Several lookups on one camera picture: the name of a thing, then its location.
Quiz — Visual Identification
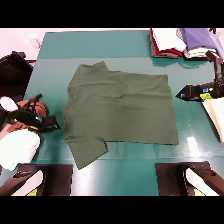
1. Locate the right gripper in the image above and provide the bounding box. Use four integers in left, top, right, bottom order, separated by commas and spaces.
175, 84, 205, 103

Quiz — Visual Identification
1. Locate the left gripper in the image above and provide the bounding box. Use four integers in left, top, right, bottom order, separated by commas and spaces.
30, 113, 62, 134

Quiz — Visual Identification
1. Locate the green T-shirt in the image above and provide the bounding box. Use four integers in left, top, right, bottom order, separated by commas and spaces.
62, 60, 180, 171

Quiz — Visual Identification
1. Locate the orange-brown garment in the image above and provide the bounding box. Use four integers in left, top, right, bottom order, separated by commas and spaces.
0, 99, 48, 135

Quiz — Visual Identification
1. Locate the purple garment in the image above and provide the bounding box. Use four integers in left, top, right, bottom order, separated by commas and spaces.
179, 28, 224, 58

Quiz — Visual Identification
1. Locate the red garment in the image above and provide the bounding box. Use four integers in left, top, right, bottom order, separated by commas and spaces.
149, 28, 184, 60

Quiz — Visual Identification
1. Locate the black garment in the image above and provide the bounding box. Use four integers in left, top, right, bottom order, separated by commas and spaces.
0, 51, 35, 102

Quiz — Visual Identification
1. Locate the white garment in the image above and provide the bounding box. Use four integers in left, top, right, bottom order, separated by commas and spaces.
151, 28, 187, 53

